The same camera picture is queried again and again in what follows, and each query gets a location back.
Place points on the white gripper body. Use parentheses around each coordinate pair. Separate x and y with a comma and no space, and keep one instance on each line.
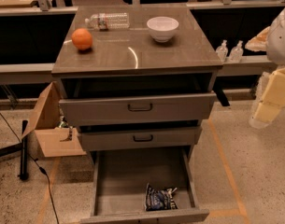
(280,41)

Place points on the blue chip bag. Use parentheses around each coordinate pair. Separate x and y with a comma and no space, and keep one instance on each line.
(159,199)

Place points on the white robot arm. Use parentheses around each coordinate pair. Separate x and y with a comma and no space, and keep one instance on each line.
(275,40)

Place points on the grey top drawer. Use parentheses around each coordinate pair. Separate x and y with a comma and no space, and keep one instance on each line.
(145,109)

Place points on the grey drawer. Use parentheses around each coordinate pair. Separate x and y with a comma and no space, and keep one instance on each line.
(120,181)
(145,109)
(183,136)

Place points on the grey middle drawer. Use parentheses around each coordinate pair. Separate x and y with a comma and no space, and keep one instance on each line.
(183,136)

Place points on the grey drawer cabinet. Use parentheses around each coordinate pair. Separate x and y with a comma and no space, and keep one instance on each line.
(130,63)

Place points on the grey bottom drawer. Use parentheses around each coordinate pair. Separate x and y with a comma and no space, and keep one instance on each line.
(120,181)

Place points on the right clear pump bottle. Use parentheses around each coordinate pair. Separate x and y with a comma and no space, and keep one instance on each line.
(236,52)

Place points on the clear pump bottle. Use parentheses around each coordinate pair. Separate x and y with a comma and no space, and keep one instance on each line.
(236,52)
(222,50)

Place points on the left clear pump bottle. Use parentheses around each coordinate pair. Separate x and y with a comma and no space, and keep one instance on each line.
(222,50)

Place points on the white bowl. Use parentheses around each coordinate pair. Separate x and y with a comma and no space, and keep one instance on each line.
(162,29)

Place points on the clear plastic water bottle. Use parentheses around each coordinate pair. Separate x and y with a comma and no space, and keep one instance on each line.
(108,21)

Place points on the orange fruit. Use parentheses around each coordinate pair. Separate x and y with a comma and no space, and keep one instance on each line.
(82,39)

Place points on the brown cardboard box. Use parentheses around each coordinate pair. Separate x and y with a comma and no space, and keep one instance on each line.
(44,122)

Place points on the black floor stand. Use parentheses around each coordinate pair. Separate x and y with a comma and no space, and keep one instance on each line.
(22,148)

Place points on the grey metal railing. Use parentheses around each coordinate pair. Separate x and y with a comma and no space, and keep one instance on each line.
(18,73)

